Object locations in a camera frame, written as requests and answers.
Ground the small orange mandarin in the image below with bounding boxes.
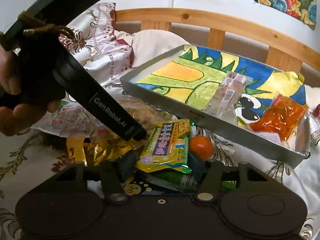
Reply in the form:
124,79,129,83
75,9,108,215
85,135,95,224
189,136,214,160

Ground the blue white snack box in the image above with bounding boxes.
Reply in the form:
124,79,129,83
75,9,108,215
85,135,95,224
121,176,180,196

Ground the gold foil snack packet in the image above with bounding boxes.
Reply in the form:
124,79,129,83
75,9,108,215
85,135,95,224
66,137,145,166

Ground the yellow green biscuit packet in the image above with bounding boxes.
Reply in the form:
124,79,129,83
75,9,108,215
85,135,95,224
136,119,191,174

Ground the white pink snack bag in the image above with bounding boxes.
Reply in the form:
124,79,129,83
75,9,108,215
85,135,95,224
32,100,97,138

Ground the clear brown pastry packet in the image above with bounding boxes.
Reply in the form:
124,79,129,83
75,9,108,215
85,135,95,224
204,72,253,125

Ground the orange sauce packet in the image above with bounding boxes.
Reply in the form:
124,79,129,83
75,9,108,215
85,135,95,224
249,94,309,141

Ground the beige cracker snack bag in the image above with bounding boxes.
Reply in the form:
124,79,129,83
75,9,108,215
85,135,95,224
116,96,172,134

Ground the person's left hand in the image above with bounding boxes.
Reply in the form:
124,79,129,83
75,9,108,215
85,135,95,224
1,48,61,137

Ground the floral satin bed cover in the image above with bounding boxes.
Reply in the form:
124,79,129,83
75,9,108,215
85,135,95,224
1,3,319,239

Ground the grey metal tray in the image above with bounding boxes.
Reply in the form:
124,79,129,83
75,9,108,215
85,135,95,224
121,44,310,167

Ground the dinosaur drawing tray liner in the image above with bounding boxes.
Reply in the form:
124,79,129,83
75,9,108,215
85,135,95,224
137,45,308,142

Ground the cream pillow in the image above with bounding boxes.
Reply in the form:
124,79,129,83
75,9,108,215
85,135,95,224
115,29,189,68

